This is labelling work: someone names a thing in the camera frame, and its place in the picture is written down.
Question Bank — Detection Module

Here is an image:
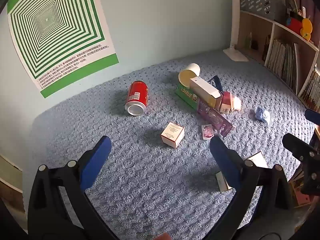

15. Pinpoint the red cardboard box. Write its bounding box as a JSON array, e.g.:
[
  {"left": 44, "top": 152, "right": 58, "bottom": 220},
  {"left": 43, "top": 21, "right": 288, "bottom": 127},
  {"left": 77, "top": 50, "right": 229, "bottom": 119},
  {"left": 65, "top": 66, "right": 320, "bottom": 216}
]
[{"left": 219, "top": 91, "right": 242, "bottom": 115}]

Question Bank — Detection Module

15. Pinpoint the blue fuzzy blanket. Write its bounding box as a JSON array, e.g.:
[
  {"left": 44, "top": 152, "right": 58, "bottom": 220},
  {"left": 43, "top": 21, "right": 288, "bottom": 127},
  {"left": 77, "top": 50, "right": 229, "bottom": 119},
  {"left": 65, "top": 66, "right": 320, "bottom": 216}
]
[{"left": 29, "top": 49, "right": 318, "bottom": 240}]

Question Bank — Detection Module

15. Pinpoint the white desk lamp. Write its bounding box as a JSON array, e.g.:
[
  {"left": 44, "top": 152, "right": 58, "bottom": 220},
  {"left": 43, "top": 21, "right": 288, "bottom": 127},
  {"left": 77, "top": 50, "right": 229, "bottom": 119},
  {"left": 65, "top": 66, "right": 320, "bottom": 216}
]
[{"left": 223, "top": 0, "right": 250, "bottom": 62}]

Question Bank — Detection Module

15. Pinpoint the small white square box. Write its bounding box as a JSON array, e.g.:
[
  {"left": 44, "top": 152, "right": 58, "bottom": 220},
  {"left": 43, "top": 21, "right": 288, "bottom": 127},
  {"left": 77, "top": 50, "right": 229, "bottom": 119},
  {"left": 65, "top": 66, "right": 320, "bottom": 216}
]
[{"left": 160, "top": 121, "right": 185, "bottom": 149}]

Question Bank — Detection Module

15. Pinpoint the wooden bookshelf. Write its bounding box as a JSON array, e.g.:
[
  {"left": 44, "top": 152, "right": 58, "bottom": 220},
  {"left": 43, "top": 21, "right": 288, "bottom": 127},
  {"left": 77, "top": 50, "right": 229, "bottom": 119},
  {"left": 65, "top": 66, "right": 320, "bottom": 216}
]
[{"left": 236, "top": 5, "right": 320, "bottom": 110}]

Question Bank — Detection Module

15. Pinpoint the cream paper cup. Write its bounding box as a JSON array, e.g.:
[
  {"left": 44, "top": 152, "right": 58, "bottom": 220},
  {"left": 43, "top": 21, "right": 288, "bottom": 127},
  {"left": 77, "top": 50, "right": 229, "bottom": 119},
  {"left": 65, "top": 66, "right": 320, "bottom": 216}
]
[{"left": 178, "top": 63, "right": 201, "bottom": 88}]

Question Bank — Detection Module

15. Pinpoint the green toothpaste box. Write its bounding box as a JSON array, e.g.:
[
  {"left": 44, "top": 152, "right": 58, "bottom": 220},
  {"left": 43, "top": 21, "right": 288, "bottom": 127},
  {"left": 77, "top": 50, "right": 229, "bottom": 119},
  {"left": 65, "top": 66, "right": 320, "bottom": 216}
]
[{"left": 175, "top": 84, "right": 200, "bottom": 110}]

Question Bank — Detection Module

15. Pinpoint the row of slanted books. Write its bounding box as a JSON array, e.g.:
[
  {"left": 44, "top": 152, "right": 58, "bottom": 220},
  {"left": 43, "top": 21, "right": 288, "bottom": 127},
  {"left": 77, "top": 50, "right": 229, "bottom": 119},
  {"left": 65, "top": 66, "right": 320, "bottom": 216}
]
[{"left": 299, "top": 66, "right": 320, "bottom": 110}]

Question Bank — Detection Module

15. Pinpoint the navy blue box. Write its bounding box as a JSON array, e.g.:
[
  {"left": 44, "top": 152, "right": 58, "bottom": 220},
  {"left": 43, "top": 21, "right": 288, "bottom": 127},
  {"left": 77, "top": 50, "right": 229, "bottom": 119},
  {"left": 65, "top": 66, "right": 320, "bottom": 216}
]
[{"left": 207, "top": 75, "right": 224, "bottom": 93}]

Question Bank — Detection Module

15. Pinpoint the row of upright books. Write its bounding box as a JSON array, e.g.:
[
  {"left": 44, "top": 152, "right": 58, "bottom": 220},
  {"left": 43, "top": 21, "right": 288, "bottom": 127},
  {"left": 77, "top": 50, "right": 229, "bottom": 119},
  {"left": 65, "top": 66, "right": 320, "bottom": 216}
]
[{"left": 266, "top": 39, "right": 300, "bottom": 93}]

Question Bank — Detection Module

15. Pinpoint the long cream carton box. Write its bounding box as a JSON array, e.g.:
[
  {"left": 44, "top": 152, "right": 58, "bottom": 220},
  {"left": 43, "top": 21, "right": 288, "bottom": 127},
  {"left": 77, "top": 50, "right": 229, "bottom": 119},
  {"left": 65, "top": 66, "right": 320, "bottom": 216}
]
[{"left": 189, "top": 77, "right": 223, "bottom": 108}]

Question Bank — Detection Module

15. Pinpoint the red soda can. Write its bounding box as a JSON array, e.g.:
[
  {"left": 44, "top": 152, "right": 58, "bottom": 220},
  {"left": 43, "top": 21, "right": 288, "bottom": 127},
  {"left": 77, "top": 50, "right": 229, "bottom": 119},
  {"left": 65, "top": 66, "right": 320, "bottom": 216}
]
[{"left": 124, "top": 81, "right": 149, "bottom": 116}]

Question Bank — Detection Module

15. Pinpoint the blue tissue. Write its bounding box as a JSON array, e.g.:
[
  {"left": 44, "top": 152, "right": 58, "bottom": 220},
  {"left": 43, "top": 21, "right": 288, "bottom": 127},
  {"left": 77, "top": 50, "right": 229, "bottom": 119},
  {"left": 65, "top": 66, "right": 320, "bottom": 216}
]
[{"left": 255, "top": 106, "right": 273, "bottom": 127}]

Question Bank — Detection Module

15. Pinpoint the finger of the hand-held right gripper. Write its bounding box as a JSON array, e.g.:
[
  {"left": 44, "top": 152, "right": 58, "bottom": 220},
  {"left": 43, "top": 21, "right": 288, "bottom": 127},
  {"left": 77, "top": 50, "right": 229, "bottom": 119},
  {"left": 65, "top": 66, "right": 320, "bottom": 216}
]
[
  {"left": 282, "top": 133, "right": 318, "bottom": 161},
  {"left": 304, "top": 109, "right": 320, "bottom": 126}
]

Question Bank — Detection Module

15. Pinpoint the purple foil packet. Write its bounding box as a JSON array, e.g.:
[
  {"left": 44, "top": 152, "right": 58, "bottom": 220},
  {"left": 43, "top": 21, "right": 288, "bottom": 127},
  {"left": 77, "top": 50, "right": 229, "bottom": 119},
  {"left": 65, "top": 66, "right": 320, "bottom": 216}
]
[{"left": 197, "top": 99, "right": 236, "bottom": 137}]

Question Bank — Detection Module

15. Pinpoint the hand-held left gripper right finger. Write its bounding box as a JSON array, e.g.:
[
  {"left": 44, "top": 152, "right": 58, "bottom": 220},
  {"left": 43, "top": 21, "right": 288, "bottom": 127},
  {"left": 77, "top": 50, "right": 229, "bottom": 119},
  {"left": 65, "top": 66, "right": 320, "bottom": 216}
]
[{"left": 209, "top": 135, "right": 297, "bottom": 240}]

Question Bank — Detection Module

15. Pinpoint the stack of books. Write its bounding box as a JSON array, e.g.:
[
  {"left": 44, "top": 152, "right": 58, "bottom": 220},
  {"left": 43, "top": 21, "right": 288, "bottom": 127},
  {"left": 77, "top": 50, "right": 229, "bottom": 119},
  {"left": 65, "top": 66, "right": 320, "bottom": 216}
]
[{"left": 287, "top": 165, "right": 316, "bottom": 208}]

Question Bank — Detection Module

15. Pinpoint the green striped wall poster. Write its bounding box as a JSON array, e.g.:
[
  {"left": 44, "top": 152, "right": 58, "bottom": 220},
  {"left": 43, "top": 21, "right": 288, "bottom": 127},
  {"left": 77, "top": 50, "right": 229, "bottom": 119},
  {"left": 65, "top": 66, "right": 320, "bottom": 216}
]
[{"left": 7, "top": 0, "right": 119, "bottom": 98}]

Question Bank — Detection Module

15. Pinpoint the red and yellow pen holder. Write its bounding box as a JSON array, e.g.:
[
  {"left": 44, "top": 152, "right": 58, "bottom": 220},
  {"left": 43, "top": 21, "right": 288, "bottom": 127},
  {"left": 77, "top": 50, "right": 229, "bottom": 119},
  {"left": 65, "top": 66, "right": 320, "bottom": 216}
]
[{"left": 286, "top": 14, "right": 313, "bottom": 41}]

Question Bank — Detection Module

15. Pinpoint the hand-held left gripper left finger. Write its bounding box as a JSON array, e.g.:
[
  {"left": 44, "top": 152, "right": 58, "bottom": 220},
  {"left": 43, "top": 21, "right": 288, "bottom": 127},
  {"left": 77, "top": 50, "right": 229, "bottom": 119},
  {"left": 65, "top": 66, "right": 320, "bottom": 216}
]
[{"left": 27, "top": 135, "right": 118, "bottom": 240}]

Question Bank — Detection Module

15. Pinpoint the beige wooden furniture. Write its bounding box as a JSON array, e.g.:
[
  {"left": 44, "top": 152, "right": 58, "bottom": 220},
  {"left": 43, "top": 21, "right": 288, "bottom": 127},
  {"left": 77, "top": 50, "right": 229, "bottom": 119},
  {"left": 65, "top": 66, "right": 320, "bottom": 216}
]
[{"left": 0, "top": 154, "right": 28, "bottom": 230}]

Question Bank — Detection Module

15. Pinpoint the small pink packet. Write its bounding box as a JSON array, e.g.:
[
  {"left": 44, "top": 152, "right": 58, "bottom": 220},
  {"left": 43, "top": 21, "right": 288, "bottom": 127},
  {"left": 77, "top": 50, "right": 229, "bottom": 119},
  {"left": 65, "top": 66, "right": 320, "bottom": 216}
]
[{"left": 201, "top": 124, "right": 215, "bottom": 141}]

